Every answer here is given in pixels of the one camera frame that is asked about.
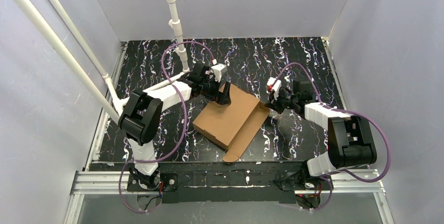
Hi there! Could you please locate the brown cardboard box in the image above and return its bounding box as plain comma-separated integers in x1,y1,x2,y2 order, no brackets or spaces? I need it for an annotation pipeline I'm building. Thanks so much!
193,84,270,163

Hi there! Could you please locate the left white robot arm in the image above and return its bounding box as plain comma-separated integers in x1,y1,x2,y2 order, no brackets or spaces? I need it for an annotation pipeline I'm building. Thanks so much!
118,63,231,191

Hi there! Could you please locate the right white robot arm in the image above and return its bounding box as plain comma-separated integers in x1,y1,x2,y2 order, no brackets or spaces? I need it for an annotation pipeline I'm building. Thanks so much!
265,77,378,186

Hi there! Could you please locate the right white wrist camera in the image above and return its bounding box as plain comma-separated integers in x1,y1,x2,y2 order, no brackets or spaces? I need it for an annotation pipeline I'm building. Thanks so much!
267,77,282,102

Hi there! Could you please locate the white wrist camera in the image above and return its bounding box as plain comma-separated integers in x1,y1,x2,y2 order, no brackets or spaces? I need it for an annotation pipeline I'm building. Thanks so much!
210,59,227,83
267,77,282,102

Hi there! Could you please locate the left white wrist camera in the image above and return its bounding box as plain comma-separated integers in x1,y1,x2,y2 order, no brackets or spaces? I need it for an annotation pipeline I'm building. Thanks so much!
210,59,227,83

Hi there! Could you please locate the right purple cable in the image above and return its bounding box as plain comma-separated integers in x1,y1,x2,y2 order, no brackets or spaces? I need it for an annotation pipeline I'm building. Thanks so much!
269,62,392,212

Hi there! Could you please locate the purple cable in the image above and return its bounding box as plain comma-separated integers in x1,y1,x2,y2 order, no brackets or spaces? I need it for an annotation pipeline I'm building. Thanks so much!
118,40,216,214
269,62,392,212

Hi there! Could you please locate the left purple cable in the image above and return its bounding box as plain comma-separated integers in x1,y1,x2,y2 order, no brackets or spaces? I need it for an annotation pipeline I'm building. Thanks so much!
118,40,216,214

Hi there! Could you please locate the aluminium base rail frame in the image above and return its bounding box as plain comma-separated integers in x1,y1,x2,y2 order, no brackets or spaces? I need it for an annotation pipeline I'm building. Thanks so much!
64,40,394,224

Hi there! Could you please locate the white pvc pipe frame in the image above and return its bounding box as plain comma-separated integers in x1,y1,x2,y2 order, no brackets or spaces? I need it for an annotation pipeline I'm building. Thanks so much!
0,0,192,124

